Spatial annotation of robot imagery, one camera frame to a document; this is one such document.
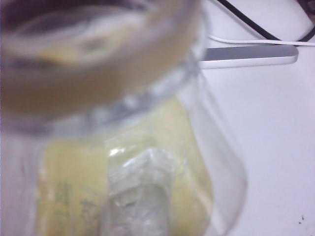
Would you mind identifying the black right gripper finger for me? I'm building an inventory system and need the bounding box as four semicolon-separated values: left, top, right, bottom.
107;147;177;236

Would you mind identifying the clear bottle with yellow label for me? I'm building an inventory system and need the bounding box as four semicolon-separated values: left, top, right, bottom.
0;0;250;236

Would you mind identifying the white cable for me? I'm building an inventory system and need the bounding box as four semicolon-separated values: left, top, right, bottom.
208;34;315;47

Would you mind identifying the black cable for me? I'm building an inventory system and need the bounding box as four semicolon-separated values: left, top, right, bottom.
217;0;315;43

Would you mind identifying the silver monitor stand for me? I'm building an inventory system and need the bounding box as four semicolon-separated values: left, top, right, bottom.
198;46;300;70

